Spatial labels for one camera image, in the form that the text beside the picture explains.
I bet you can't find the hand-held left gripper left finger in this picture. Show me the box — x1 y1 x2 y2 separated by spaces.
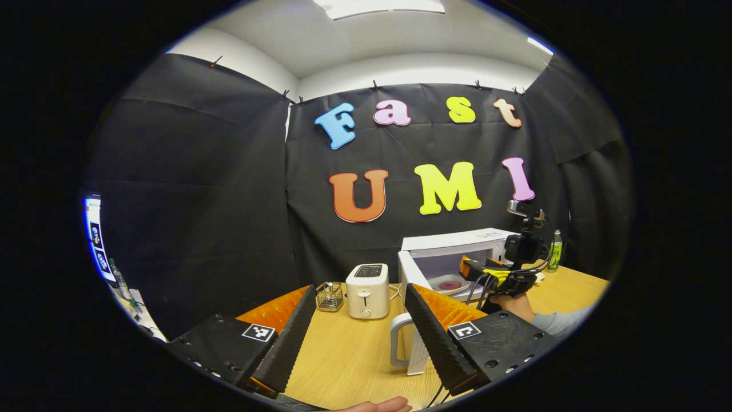
166 284 319 399

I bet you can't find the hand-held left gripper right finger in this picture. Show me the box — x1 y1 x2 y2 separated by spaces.
404 283 559 397

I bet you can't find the white square plate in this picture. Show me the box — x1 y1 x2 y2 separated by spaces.
429 275 476 296

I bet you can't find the white microwave oven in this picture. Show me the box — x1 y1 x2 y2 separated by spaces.
390 228 518 377

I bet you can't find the green drink bottle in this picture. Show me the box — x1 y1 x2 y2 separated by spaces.
547 230 564 274

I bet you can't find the white toaster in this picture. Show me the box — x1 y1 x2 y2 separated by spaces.
345 263 391 320

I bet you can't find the white side table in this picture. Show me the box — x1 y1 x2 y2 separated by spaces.
109 280 168 343

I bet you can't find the black backdrop cloth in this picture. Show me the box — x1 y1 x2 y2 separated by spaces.
80 53 635 339

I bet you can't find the large ceiling light panel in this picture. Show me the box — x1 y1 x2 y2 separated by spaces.
313 0 445 21

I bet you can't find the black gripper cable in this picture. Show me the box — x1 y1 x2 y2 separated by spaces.
466 272 499 312

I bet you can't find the wire mesh holder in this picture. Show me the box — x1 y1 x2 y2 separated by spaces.
316 282 345 313

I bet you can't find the blue framed wall poster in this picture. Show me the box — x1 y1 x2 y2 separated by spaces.
84 195 118 283

